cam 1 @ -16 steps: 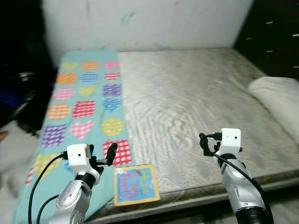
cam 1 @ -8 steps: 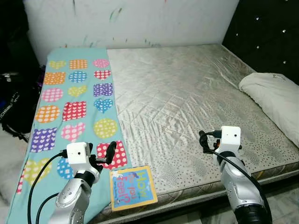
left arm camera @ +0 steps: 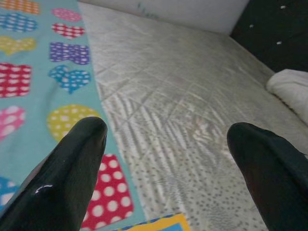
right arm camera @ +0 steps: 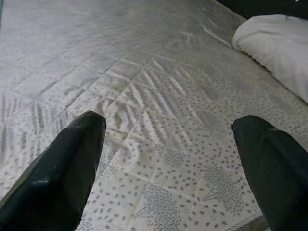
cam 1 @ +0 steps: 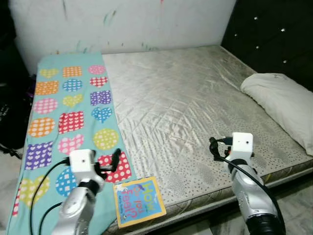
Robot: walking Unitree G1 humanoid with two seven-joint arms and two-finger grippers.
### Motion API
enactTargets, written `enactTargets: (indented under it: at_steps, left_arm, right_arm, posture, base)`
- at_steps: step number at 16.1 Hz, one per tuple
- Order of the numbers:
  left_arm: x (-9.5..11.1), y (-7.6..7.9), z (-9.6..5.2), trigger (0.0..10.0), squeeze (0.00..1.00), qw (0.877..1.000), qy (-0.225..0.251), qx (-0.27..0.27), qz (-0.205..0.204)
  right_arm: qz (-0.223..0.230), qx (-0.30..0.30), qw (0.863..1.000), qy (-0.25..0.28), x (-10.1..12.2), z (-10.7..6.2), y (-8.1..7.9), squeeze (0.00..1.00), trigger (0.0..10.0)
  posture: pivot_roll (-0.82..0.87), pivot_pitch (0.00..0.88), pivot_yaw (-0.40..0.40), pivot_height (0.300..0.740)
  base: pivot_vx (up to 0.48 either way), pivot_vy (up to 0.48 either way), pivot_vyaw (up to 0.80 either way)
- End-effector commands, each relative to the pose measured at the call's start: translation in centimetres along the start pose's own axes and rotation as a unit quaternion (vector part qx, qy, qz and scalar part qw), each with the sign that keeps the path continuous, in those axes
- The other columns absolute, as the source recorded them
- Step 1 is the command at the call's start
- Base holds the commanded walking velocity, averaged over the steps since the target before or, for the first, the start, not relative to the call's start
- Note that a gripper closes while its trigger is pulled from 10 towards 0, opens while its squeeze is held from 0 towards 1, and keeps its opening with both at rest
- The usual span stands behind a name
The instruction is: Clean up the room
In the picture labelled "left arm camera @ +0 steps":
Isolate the white printed pillow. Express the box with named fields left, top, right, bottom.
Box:
left=266, top=68, right=308, bottom=156

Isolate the teal blanket with dotted patches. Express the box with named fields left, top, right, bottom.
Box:
left=0, top=0, right=148, bottom=231

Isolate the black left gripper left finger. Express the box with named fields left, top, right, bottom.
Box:
left=0, top=116, right=108, bottom=231

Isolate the dark grey tufted headboard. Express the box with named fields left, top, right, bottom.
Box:
left=230, top=0, right=308, bottom=73

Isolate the colourful yellow-edged children's book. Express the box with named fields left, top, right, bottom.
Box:
left=117, top=213, right=191, bottom=231

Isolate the white quilted mattress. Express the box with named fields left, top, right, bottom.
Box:
left=77, top=1, right=308, bottom=231

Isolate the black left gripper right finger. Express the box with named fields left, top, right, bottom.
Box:
left=227, top=122, right=308, bottom=231

